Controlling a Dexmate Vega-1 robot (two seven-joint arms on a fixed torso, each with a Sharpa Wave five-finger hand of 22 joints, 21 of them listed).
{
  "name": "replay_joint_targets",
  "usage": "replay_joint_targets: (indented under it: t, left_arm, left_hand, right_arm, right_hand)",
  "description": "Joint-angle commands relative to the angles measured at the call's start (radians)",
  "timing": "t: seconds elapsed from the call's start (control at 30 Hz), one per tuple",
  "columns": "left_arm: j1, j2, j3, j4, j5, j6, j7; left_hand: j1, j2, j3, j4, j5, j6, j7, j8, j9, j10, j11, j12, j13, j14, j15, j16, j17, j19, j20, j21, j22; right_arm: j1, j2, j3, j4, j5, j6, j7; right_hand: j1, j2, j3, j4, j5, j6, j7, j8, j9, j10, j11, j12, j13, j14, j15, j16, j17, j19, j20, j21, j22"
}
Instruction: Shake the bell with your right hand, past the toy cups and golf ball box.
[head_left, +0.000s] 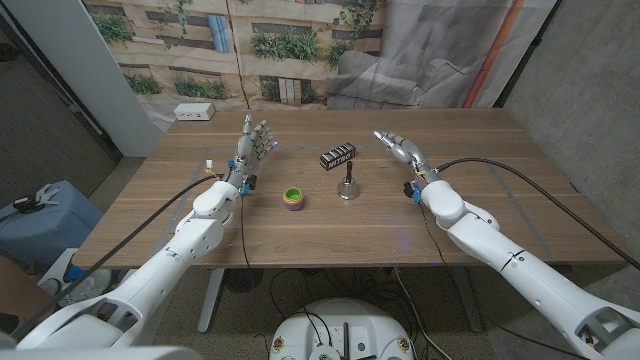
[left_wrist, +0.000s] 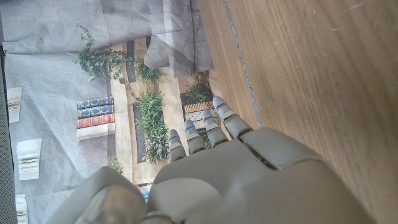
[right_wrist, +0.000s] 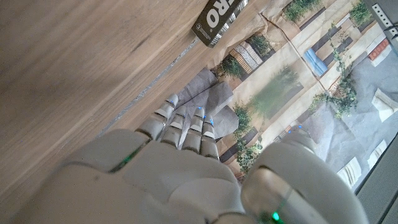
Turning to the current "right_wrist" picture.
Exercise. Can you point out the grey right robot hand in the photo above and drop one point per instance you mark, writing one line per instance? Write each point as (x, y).
(171, 186)

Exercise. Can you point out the black Nitro golf ball box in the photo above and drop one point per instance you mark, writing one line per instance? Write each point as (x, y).
(217, 21)

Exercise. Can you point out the printed fabric backdrop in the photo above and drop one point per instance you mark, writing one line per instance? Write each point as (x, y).
(295, 77)

